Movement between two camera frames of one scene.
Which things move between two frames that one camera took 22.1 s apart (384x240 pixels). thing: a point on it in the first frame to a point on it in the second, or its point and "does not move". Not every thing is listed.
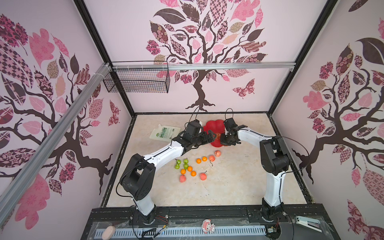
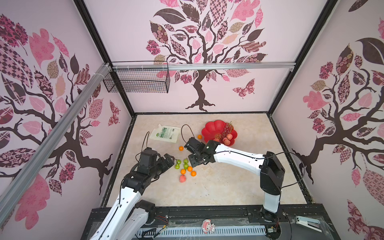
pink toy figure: x=207 y=226 does not move
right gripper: x=223 y=141 to x=192 y=162
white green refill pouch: x=163 y=133 does not move
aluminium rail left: x=22 y=179 does not move
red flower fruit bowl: x=218 y=127 does not move
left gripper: x=210 y=138 to x=161 y=161
